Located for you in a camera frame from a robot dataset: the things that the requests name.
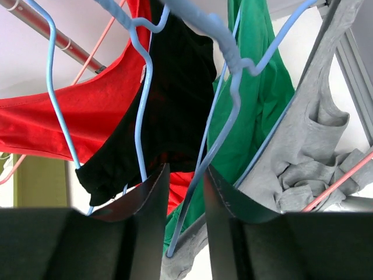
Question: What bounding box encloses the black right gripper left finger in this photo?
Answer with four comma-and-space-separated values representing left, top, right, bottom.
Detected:
1, 164, 170, 279

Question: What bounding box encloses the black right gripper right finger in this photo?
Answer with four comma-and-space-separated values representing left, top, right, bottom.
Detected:
203, 167, 372, 279

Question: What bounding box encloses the grey tank top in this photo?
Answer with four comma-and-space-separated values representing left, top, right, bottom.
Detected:
160, 1, 372, 279

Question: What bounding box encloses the pink wire hanger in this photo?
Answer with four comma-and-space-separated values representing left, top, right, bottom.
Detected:
302, 152, 373, 212

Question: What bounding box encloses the black tank top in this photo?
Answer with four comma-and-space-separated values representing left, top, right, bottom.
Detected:
76, 15, 217, 207

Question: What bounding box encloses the red tank top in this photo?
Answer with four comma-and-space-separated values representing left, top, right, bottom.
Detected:
0, 0, 196, 216

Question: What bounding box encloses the pink hanger with red top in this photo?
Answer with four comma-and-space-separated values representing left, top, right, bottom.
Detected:
1, 18, 114, 184

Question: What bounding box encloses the green tank top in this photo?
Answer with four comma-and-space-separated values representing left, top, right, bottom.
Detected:
164, 1, 294, 254

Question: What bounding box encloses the blue hanger with green top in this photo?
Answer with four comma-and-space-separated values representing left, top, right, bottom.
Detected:
195, 5, 241, 172

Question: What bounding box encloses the blue hanger with black top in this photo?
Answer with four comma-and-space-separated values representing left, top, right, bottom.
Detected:
27, 0, 171, 216

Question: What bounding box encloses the olive green plastic basket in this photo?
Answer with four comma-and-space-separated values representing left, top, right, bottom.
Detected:
13, 156, 69, 207

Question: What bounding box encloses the silver white clothes rack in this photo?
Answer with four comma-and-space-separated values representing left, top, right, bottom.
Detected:
1, 0, 90, 65

